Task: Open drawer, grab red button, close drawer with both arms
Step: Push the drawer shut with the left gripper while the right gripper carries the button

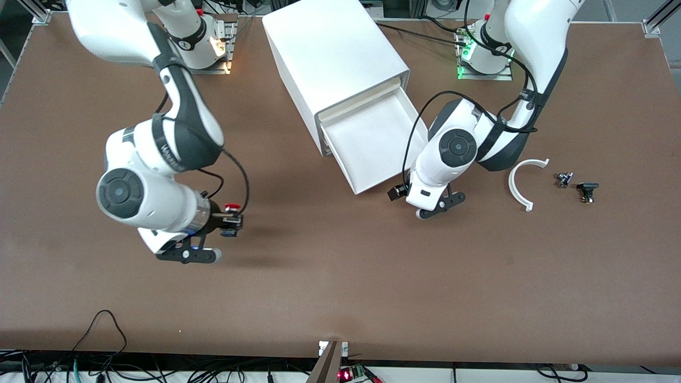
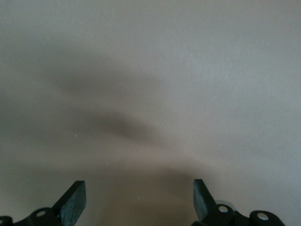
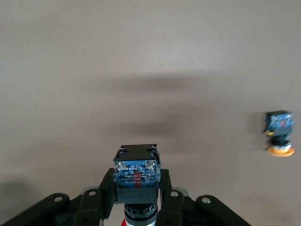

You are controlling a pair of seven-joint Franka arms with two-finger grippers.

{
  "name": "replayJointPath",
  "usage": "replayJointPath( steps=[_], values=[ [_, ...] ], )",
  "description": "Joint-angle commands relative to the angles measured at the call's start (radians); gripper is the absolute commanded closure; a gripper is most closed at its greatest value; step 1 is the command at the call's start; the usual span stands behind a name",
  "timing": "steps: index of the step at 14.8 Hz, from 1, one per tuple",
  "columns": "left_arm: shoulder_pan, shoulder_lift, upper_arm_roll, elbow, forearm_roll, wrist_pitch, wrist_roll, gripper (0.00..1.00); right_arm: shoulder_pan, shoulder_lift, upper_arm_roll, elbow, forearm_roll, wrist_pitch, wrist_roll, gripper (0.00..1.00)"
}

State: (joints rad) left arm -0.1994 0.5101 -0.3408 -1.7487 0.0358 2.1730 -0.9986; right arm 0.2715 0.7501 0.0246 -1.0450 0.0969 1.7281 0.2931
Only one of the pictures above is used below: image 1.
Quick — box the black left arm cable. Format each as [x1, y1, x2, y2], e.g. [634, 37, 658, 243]
[402, 0, 539, 187]

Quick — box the aluminium frame profile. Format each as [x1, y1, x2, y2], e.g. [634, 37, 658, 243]
[20, 0, 54, 24]
[642, 0, 681, 37]

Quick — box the black cable on table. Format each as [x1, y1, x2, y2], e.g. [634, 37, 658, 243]
[375, 21, 470, 44]

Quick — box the small white mount bracket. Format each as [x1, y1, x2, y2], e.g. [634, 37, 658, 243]
[318, 340, 350, 357]

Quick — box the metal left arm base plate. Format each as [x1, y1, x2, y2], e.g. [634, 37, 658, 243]
[456, 27, 514, 81]

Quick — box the circuit board with red LED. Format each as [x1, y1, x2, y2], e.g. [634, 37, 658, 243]
[338, 364, 381, 383]

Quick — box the thin black looped cable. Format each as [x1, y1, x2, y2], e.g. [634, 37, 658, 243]
[72, 310, 128, 356]

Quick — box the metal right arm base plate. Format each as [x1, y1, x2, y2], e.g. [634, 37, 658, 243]
[184, 21, 236, 75]

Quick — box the white curved plastic arc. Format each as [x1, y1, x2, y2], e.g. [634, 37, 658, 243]
[508, 159, 550, 212]

